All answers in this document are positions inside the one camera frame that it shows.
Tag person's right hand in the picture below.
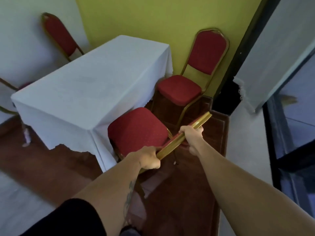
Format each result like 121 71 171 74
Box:
178 125 205 157

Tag person's left hand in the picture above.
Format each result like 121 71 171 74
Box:
127 146 162 170

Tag red gold banquet chair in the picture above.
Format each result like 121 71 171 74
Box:
107 107 213 175
150 28 230 126
0 77 35 148
41 12 85 62

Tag person's right forearm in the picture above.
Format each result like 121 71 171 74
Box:
196 139 315 236

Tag person's left forearm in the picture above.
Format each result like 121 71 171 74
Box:
73 155 144 236

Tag brown floor rug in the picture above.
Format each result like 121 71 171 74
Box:
0 95 230 236

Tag white tablecloth covered table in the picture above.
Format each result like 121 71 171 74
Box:
11 35 174 172

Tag black framed glass door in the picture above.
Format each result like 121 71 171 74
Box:
262 53 315 220

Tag person's black garment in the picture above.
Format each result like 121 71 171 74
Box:
21 198 108 236

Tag white door panel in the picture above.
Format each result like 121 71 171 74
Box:
233 0 315 114

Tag black door frame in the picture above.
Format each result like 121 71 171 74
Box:
212 0 283 116

